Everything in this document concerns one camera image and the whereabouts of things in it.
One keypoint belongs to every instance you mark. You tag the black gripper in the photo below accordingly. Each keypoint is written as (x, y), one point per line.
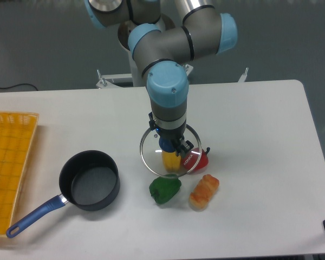
(171, 133)

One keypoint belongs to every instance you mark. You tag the glass lid with blue knob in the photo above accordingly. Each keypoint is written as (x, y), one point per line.
(150, 151)

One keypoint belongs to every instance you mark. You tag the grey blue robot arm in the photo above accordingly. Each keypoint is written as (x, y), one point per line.
(160, 55)

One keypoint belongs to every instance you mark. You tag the red bell pepper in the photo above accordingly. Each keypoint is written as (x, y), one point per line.
(195, 158)

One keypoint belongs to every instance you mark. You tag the yellow bell pepper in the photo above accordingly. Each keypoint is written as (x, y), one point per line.
(170, 161)

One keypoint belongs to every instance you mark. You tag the orange bread roll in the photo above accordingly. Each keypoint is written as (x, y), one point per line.
(204, 191)

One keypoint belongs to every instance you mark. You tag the green bell pepper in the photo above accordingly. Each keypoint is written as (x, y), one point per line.
(163, 189)

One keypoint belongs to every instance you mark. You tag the yellow plastic basket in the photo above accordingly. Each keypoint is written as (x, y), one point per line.
(17, 132)

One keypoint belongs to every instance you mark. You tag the dark saucepan with blue handle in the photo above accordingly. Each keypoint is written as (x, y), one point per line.
(89, 180)

